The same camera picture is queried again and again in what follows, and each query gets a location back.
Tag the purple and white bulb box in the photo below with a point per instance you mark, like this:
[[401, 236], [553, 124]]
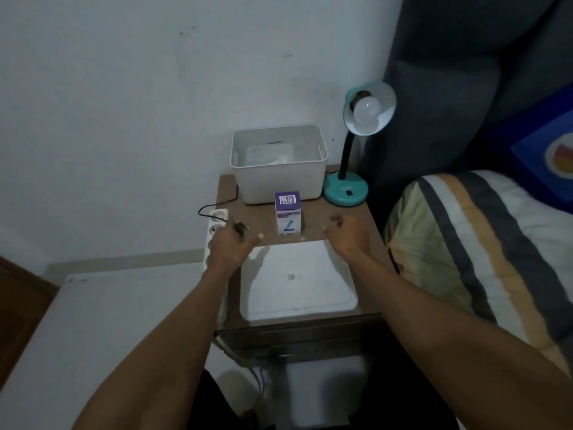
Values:
[[288, 214]]

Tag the person's right hand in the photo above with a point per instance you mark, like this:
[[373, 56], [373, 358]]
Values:
[[353, 239]]

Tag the brown wooden nightstand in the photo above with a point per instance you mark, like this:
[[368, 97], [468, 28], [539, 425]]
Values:
[[309, 340]]

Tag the teal desk lamp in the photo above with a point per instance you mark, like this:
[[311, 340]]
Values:
[[345, 188]]

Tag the person's left hand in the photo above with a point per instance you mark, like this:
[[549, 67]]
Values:
[[228, 253]]

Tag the person's black trousers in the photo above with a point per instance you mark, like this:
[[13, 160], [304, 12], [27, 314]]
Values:
[[403, 398]]

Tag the white rectangular tray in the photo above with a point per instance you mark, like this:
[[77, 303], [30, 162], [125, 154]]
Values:
[[297, 282]]

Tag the white flat box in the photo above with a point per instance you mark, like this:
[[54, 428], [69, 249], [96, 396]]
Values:
[[266, 153]]

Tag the person's right forearm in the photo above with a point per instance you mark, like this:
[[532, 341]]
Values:
[[438, 335]]

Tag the striped blanket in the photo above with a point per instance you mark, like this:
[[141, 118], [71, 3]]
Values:
[[483, 246]]

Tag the person's right thumb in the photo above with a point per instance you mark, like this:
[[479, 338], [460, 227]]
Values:
[[330, 231]]

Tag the dark grey headboard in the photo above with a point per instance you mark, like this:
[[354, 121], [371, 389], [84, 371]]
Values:
[[447, 85]]

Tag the blue pillow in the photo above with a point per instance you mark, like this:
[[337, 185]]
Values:
[[532, 152]]

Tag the person's left forearm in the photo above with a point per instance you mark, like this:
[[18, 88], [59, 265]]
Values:
[[179, 344]]

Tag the white flat board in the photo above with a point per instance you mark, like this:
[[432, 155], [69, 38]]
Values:
[[89, 331]]

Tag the white plastic storage bin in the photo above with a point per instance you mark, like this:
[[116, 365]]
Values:
[[277, 183]]

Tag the white light bulb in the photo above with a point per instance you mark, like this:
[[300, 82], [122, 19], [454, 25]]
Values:
[[367, 110]]

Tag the white power strip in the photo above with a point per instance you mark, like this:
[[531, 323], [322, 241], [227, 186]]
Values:
[[215, 223]]

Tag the person's left thumb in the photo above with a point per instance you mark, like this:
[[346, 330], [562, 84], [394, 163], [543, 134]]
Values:
[[256, 240]]

